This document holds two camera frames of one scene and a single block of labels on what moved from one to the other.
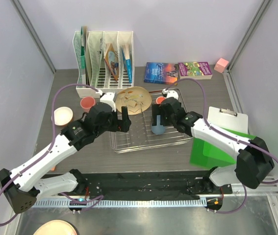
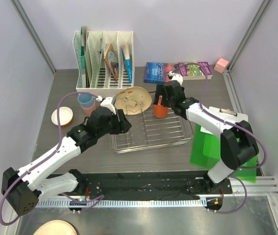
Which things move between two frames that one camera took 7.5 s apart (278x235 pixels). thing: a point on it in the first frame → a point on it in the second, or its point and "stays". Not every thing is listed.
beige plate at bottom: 56,227 stays
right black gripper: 157,109 → 160,90
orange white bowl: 63,115 stays
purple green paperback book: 194,70 stays
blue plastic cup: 158,129 → 86,100
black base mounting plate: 183,186 stays
